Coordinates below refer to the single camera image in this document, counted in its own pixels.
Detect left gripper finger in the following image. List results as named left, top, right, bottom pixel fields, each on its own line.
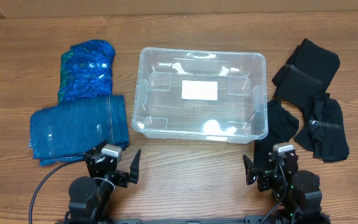
left=129, top=149, right=141, bottom=184
left=85, top=140, right=108, bottom=156

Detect blue denim jeans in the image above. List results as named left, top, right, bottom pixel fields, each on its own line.
left=29, top=95, right=129, bottom=166

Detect small black garment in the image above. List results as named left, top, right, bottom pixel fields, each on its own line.
left=254, top=100, right=299, bottom=167

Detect sparkly blue sequin garment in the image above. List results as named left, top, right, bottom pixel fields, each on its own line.
left=58, top=40, right=116, bottom=103

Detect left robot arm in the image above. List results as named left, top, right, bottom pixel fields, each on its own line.
left=65, top=141, right=141, bottom=223

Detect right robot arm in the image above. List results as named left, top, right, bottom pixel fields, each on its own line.
left=243, top=149, right=331, bottom=224

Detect crumpled black taped garment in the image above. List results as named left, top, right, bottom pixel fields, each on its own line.
left=294, top=93, right=349, bottom=162

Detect clear plastic storage bin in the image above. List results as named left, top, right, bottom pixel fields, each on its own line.
left=132, top=47, right=269, bottom=144

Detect large folded black garment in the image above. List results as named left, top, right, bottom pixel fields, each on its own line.
left=272, top=39, right=340, bottom=110

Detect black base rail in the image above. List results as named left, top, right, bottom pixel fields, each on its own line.
left=114, top=215, right=264, bottom=224

